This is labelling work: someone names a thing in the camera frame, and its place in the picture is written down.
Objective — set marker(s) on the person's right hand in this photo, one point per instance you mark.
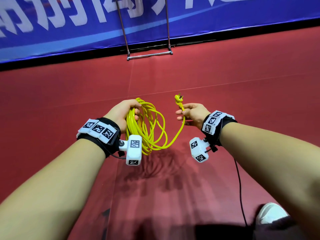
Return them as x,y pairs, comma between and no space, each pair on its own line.
194,115

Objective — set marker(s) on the person's left hand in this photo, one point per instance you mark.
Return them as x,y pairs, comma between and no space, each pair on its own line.
122,113

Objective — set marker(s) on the metal rack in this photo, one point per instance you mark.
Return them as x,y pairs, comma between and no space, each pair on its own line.
149,54

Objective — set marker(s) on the person's left forearm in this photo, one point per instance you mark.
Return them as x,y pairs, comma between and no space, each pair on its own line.
50,187

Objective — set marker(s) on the person's right forearm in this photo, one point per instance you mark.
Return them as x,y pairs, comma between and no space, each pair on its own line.
280,167

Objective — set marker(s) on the person's dark trousers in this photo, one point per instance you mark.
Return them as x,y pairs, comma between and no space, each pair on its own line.
280,231

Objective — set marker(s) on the black marker wristband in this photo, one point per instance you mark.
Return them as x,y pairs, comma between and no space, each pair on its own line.
217,126
99,135

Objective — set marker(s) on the blue banner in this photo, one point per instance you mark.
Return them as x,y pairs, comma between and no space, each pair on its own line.
75,27

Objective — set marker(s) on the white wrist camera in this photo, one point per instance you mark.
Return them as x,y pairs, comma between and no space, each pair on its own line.
199,150
133,150

